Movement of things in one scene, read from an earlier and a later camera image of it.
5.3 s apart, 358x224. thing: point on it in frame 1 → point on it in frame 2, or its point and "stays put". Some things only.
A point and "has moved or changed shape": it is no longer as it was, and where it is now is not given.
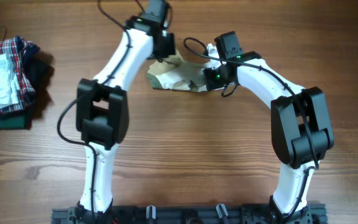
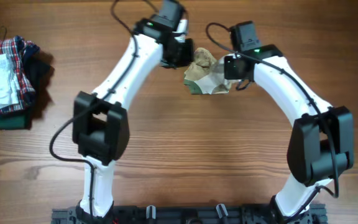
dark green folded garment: [20, 121] stays put
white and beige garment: [174, 72] has moved or changed shape
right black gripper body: [214, 78] → [230, 68]
